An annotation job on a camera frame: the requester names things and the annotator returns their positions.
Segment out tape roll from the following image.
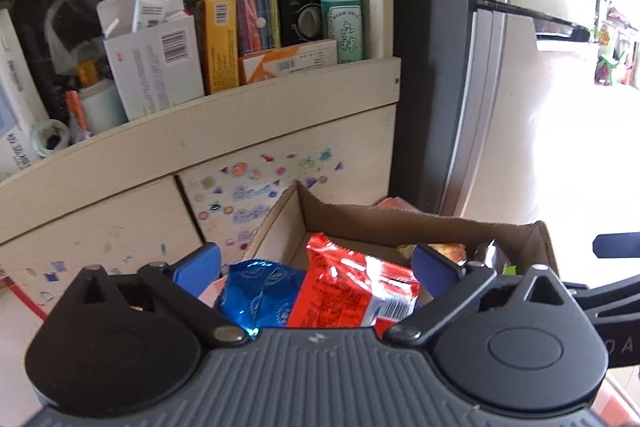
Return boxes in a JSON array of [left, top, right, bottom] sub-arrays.
[[29, 118, 72, 158]]

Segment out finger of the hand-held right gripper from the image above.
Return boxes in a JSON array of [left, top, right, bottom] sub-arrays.
[[592, 233, 640, 259]]

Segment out dark door frame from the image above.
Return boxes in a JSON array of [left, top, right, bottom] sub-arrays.
[[390, 0, 507, 219]]

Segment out white plastic bottle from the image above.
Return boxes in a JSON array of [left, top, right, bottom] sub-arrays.
[[79, 78, 129, 134]]

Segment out orange white flat box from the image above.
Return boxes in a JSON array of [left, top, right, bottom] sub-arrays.
[[238, 39, 339, 87]]

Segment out black window bar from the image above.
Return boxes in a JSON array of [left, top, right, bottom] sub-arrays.
[[474, 0, 592, 44]]

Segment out crumpled clear bag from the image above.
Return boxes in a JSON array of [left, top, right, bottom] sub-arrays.
[[44, 0, 107, 78]]

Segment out printed cardboard box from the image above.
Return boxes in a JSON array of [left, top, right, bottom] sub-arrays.
[[240, 180, 559, 309]]

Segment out outdoor plants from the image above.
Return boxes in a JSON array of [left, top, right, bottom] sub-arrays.
[[594, 0, 640, 88]]

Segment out red snack packet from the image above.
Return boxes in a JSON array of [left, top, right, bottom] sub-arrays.
[[287, 232, 422, 329]]

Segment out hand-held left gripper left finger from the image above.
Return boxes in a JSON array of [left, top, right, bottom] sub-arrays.
[[75, 243, 250, 349]]

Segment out blue foil snack packet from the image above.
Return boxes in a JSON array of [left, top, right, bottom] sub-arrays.
[[215, 259, 307, 331]]

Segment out orange checkered tablecloth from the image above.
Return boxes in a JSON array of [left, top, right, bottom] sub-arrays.
[[590, 367, 640, 427]]

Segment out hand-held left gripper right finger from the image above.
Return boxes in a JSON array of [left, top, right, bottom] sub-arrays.
[[382, 244, 577, 349]]

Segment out yellow paper box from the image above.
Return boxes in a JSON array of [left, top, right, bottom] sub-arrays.
[[195, 0, 241, 96]]

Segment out orange tube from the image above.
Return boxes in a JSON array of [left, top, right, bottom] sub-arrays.
[[64, 58, 102, 140]]

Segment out coloured pen pack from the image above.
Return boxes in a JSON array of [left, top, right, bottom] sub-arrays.
[[228, 0, 283, 56]]

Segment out pale open paper box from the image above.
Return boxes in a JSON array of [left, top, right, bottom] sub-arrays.
[[96, 0, 207, 122]]

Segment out white blue tissue pack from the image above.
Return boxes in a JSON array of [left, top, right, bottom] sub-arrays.
[[0, 8, 49, 181]]

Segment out pale yellow bread packet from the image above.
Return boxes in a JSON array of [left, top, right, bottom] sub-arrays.
[[396, 243, 467, 264]]

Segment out beige wooden cabinet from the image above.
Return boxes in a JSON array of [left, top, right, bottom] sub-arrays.
[[0, 0, 402, 333]]

